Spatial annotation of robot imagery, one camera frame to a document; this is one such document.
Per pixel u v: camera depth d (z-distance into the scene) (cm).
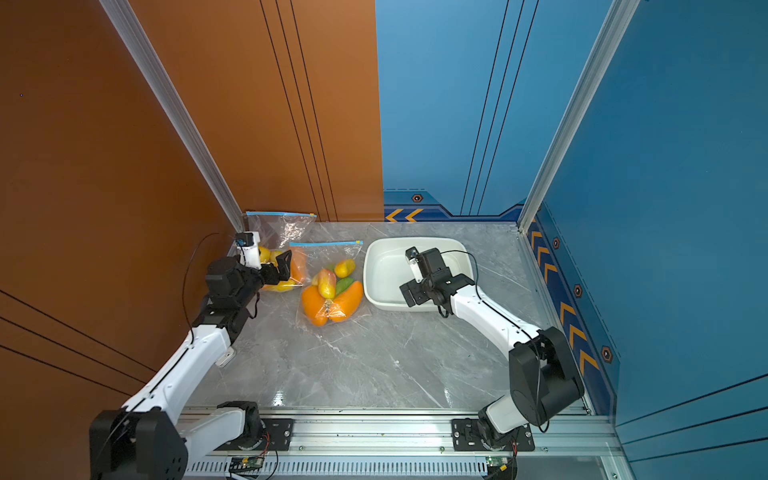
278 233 106
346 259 101
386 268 111
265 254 69
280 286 97
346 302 91
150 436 40
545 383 43
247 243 67
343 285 96
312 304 89
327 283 93
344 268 97
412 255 78
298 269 92
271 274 72
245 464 72
